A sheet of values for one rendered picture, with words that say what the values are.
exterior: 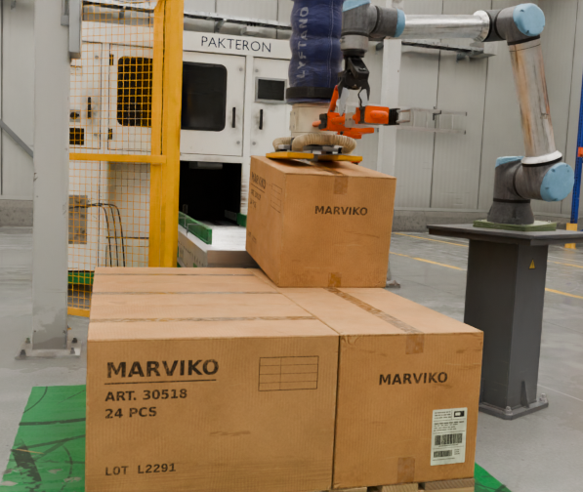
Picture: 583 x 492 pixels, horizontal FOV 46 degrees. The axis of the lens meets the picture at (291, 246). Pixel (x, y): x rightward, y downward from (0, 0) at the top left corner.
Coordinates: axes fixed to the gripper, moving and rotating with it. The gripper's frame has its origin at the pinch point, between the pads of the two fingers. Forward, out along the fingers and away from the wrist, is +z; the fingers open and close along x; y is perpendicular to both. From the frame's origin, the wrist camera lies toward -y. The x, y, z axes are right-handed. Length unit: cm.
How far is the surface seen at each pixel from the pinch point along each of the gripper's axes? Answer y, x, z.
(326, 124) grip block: 12.5, 4.8, 3.0
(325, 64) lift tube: 30.5, 0.5, -20.1
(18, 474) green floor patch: -4, 102, 114
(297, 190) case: 7.2, 15.7, 26.1
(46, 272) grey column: 139, 105, 73
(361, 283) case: 11, -11, 58
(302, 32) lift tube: 34.4, 8.9, -31.6
